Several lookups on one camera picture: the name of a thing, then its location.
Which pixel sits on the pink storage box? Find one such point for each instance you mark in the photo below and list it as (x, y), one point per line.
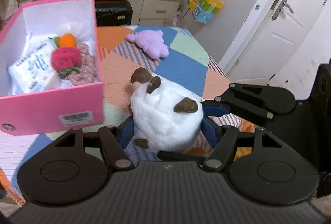
(34, 97)

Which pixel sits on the orange plush ball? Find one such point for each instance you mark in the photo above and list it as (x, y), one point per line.
(67, 41)

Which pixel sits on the purple plush toy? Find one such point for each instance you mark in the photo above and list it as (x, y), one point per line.
(151, 42)

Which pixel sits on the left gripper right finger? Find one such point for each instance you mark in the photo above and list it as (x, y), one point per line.
(222, 139)

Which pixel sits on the metal door handle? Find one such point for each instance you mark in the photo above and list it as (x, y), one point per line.
(280, 9)

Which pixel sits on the black suitcase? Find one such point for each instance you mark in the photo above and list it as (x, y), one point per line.
(113, 12)

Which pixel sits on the panda plush toy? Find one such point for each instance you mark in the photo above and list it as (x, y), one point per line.
(167, 116)

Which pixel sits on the patchwork tablecloth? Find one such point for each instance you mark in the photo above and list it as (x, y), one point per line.
(188, 64)

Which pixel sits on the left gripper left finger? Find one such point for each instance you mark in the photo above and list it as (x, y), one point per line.
(114, 141)

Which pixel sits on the floral fabric pouch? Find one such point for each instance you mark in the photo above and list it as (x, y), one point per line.
(87, 71)

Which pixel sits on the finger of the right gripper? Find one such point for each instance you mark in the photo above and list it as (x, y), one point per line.
(214, 108)
(179, 157)

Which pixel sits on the strawberry plush toy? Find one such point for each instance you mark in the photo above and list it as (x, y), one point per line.
(65, 60)

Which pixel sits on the large blue tissue pack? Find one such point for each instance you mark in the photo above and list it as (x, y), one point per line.
(33, 71)

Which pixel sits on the white door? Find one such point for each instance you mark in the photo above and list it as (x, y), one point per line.
(274, 43)

